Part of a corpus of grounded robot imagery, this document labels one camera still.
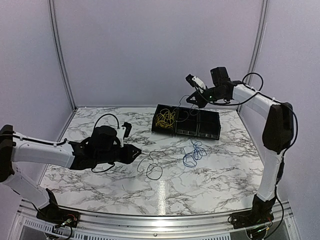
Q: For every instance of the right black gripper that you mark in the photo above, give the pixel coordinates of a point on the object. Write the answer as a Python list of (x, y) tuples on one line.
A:
[(200, 101)]

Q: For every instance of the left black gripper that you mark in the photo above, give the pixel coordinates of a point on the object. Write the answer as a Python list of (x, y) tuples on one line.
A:
[(128, 157)]

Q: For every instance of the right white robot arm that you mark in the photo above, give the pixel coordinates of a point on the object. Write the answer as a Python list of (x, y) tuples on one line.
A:
[(278, 136)]

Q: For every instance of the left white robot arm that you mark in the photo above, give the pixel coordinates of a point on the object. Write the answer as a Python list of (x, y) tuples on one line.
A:
[(15, 148)]

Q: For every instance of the black compartment tray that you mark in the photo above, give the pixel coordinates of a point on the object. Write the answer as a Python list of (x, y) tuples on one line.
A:
[(177, 120)]

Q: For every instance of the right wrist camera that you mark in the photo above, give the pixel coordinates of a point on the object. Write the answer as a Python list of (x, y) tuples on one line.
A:
[(196, 82)]

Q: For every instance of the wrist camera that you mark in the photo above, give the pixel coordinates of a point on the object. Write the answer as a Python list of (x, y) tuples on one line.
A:
[(122, 133), (196, 82)]

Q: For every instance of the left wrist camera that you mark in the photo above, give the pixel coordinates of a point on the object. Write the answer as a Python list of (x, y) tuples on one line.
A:
[(122, 133)]

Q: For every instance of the right aluminium corner post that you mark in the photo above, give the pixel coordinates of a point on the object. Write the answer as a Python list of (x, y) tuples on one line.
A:
[(259, 37)]

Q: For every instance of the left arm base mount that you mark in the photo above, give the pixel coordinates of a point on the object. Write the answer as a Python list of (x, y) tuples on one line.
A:
[(59, 216)]

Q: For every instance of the aluminium front rail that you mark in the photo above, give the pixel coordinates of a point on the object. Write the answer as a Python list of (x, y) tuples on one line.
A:
[(107, 226)]

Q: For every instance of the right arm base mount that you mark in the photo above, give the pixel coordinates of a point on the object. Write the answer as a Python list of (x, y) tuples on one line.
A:
[(247, 218)]

